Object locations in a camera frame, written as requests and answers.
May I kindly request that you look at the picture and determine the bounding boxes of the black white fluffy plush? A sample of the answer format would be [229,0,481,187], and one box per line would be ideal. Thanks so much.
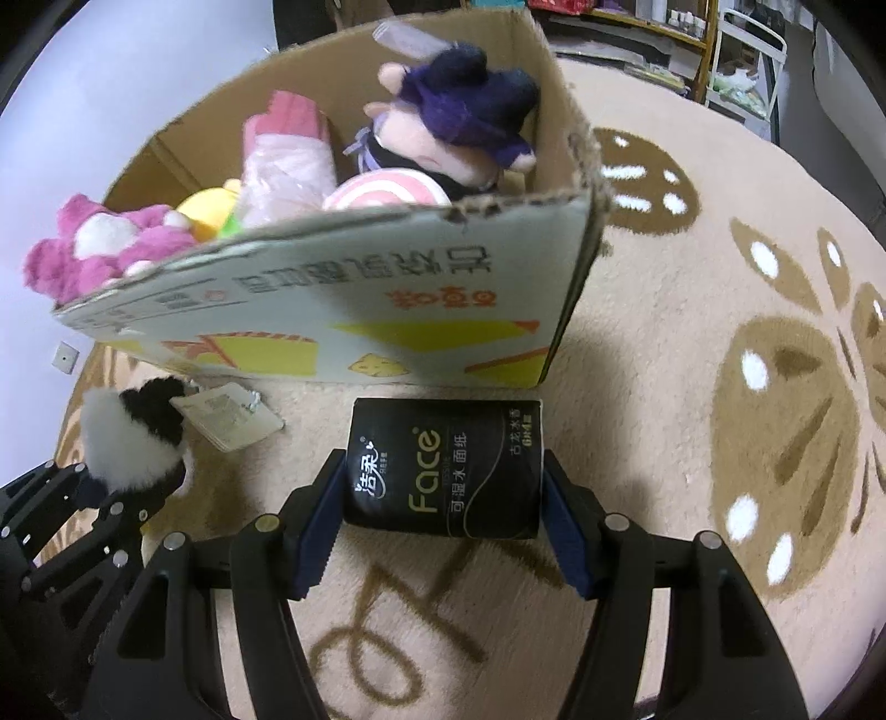
[80,377,186,495]

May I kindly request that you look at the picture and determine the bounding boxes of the black Face tissue pack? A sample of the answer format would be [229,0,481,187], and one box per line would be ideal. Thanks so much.
[344,398,544,540]

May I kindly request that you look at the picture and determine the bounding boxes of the pink bear plush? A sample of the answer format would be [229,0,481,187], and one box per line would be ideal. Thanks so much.
[23,193,197,306]

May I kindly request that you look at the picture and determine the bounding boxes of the white paper tag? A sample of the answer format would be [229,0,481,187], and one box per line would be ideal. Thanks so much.
[171,383,285,453]

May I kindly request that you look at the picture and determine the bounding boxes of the beige patterned rug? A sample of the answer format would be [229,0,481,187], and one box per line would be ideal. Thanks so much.
[299,61,884,718]

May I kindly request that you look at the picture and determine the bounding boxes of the yellow round plush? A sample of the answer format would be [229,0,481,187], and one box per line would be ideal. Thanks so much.
[177,178,240,243]

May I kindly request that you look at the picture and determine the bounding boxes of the open cardboard box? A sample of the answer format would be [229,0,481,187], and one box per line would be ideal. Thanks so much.
[55,9,608,388]

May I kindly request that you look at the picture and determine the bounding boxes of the pink tissue pack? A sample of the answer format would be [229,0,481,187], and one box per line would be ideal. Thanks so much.
[234,90,338,229]

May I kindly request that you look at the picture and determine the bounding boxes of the pink swirl plush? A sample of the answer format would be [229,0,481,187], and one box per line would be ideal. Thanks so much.
[323,168,451,212]

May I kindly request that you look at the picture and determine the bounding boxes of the purple haired plush doll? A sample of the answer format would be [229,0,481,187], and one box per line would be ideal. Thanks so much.
[344,42,540,201]

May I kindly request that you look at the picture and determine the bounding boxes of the white utility cart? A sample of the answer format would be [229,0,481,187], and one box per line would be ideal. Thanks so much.
[704,2,789,146]

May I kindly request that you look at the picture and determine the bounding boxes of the wooden bookshelf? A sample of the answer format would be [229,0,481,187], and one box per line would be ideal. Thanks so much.
[527,2,721,104]

